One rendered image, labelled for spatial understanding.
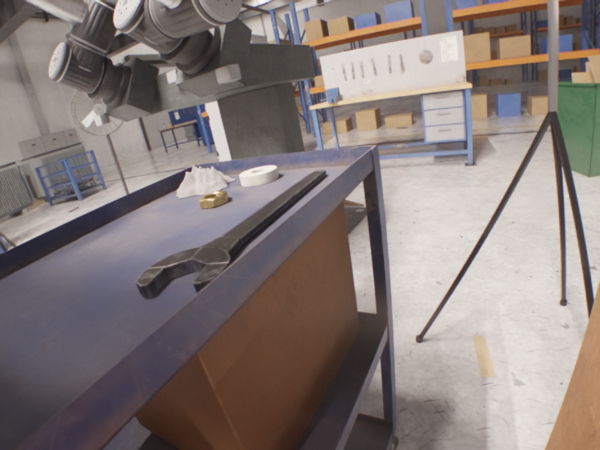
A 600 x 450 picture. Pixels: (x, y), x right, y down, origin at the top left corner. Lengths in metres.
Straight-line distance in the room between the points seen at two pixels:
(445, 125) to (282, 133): 2.28
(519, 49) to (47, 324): 7.78
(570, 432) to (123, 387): 0.30
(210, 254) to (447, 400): 1.09
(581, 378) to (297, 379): 0.38
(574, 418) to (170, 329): 0.28
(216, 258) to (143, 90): 1.78
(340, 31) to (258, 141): 5.80
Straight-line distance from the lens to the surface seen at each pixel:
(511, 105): 7.75
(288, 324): 0.48
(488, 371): 1.41
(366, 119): 7.75
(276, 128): 2.16
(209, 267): 0.30
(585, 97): 3.57
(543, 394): 1.39
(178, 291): 0.31
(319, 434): 0.61
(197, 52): 1.47
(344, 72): 4.76
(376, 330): 0.77
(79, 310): 0.36
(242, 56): 1.55
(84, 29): 1.96
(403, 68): 4.63
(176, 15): 1.22
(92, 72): 1.97
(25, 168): 10.34
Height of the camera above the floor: 1.01
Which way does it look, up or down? 23 degrees down
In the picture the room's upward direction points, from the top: 12 degrees counter-clockwise
